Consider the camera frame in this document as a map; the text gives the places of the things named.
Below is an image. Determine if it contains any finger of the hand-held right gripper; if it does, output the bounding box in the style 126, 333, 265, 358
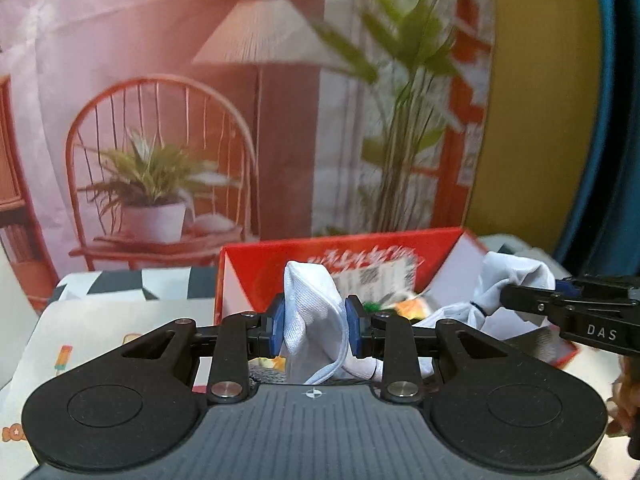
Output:
500, 279, 583, 319

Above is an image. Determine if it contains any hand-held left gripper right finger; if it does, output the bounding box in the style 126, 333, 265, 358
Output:
345, 296, 506, 403

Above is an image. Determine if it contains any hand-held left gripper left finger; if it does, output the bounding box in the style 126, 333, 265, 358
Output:
120, 296, 287, 403

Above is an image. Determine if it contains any white cloth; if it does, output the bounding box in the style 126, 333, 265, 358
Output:
282, 260, 436, 386
425, 251, 557, 333

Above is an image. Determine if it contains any orange floral cloth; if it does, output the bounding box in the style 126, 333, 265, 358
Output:
395, 296, 433, 320

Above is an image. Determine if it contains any red strawberry print cardboard box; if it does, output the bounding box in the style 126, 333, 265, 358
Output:
214, 227, 582, 367

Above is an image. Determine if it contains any person's right hand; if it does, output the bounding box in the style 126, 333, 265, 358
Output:
606, 355, 640, 436

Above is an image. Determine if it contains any printed cartoon tablecloth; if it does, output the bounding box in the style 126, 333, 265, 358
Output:
0, 235, 616, 461

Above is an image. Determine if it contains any blue curtain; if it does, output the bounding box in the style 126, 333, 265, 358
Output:
554, 0, 640, 281

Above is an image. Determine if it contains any wall poster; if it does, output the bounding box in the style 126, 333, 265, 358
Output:
0, 0, 497, 311

